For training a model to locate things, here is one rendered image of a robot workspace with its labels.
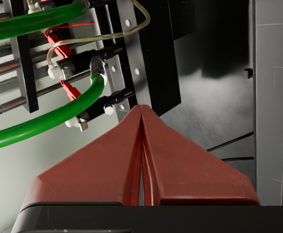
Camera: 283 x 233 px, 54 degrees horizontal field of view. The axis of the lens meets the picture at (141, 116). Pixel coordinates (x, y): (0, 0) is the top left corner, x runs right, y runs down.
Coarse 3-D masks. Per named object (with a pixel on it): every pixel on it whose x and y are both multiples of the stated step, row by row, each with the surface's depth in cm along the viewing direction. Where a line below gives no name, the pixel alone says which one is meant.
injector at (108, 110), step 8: (128, 88) 50; (104, 96) 47; (112, 96) 48; (120, 96) 49; (128, 96) 50; (96, 104) 45; (104, 104) 46; (112, 104) 46; (88, 112) 44; (96, 112) 45; (104, 112) 47; (112, 112) 45; (88, 120) 45
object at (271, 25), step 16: (256, 0) 32; (272, 0) 31; (256, 16) 33; (272, 16) 31; (256, 32) 34; (272, 32) 32; (256, 48) 34; (272, 48) 33; (256, 64) 35; (272, 64) 34; (256, 80) 36; (272, 80) 35; (256, 96) 37; (272, 96) 35; (256, 112) 38; (272, 112) 36; (256, 128) 39; (272, 128) 37; (256, 144) 41; (272, 144) 38; (256, 160) 42; (272, 160) 40; (256, 176) 43; (272, 176) 41; (256, 192) 44; (272, 192) 42
